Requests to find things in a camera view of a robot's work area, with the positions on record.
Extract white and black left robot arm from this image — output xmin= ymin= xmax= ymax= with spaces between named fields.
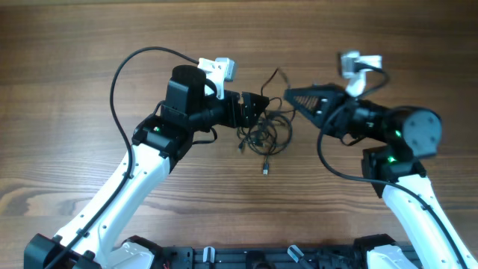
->
xmin=24 ymin=63 xmax=269 ymax=268

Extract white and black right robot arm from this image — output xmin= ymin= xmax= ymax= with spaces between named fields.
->
xmin=285 ymin=84 xmax=477 ymax=268

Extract coiled black usb cable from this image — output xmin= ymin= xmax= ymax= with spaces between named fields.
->
xmin=236 ymin=111 xmax=294 ymax=176

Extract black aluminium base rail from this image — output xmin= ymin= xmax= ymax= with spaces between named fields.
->
xmin=164 ymin=245 xmax=366 ymax=269

